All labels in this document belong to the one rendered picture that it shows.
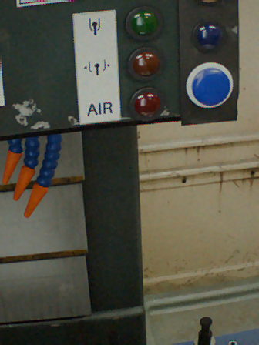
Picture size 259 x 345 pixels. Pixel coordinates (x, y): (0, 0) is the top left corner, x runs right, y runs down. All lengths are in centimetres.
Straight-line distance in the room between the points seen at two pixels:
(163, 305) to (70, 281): 59
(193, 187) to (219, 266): 28
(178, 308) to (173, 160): 46
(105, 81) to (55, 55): 4
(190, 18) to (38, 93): 12
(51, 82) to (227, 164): 129
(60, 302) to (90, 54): 98
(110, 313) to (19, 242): 29
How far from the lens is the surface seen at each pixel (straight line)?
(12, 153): 72
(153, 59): 48
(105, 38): 48
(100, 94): 49
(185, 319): 190
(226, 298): 196
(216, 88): 50
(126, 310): 149
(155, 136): 167
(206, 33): 48
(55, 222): 129
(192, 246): 187
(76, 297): 141
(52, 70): 48
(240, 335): 90
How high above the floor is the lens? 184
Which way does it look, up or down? 29 degrees down
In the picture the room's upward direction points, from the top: 3 degrees counter-clockwise
